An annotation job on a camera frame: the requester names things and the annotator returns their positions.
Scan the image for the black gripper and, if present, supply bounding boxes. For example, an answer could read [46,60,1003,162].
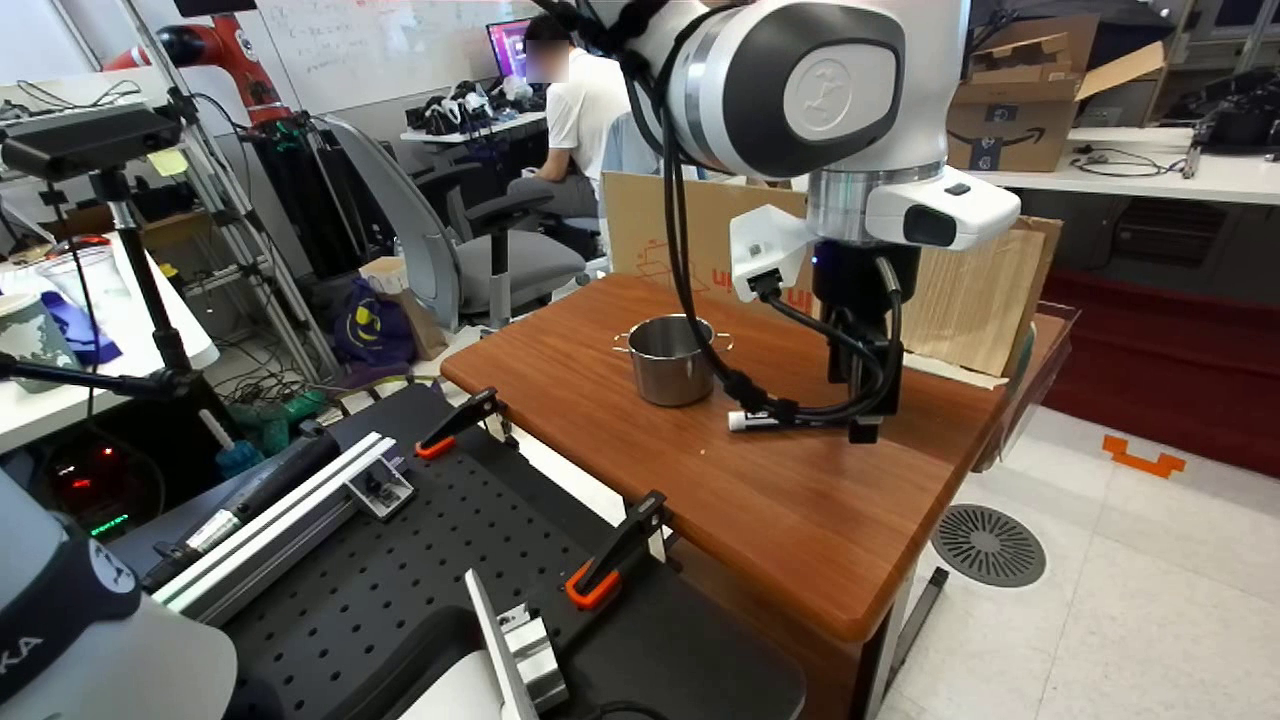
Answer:
[809,234,923,446]

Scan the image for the stainless steel pot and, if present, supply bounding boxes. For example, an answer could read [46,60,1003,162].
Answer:
[613,310,738,410]

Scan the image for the light plywood panel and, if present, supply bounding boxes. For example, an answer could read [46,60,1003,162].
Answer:
[902,211,1069,391]

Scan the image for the round metal floor drain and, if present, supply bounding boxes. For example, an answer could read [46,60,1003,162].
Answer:
[930,501,1051,592]

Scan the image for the grey metal table leg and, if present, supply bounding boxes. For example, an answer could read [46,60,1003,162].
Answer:
[872,563,955,716]

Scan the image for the brown cardboard sheet red print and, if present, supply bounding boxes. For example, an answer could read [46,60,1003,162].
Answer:
[598,170,820,316]

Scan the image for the open cardboard shipping box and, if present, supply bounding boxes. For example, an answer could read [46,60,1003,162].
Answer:
[945,10,1171,177]

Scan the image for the black orange bar clamp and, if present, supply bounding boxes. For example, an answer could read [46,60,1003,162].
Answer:
[562,487,674,615]
[412,389,516,468]

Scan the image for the light blue chair back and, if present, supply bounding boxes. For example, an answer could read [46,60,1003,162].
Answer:
[598,113,664,185]

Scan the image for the grey office chair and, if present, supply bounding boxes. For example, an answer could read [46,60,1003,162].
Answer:
[311,113,598,336]

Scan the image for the seated person white shirt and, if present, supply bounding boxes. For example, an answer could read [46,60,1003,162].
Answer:
[516,10,638,225]

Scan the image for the white office desk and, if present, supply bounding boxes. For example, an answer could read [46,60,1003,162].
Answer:
[967,125,1280,211]

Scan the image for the black equipment pile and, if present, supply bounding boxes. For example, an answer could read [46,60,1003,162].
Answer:
[406,74,536,137]

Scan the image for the laptop with purple screen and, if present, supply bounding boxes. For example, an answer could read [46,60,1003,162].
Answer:
[479,10,547,86]

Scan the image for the purple bag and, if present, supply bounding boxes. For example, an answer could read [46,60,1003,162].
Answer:
[322,268,421,389]

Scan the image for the green plastic object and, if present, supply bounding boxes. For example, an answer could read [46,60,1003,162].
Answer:
[217,382,332,476]

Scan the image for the whiteboard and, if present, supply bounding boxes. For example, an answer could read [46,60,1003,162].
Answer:
[254,0,505,115]

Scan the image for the red machine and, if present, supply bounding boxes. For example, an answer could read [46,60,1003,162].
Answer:
[102,7,293,130]

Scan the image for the black tripod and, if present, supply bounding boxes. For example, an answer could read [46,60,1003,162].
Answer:
[0,162,243,443]

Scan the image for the yellow sticky note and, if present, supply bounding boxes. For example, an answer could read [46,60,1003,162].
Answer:
[139,141,192,185]

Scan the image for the black device with red light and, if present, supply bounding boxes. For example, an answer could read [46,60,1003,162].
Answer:
[24,427,174,544]

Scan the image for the blue plastic object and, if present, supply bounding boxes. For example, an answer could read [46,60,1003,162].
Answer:
[38,288,128,371]

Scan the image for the white mount bracket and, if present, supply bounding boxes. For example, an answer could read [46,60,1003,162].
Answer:
[729,200,820,308]

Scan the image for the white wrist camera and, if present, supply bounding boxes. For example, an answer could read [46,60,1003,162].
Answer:
[862,162,1025,254]

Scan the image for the black camera cable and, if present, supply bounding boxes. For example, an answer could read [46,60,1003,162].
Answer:
[655,50,902,433]

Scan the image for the black cable coil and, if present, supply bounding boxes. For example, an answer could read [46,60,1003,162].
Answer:
[1072,141,1196,179]

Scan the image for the aluminium extrusion rail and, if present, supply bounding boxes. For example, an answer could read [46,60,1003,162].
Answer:
[149,427,421,622]
[458,563,577,720]

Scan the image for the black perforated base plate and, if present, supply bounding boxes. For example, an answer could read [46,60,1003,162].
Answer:
[104,374,813,720]

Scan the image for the black stereo camera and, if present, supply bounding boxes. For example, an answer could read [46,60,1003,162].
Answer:
[0,99,190,185]

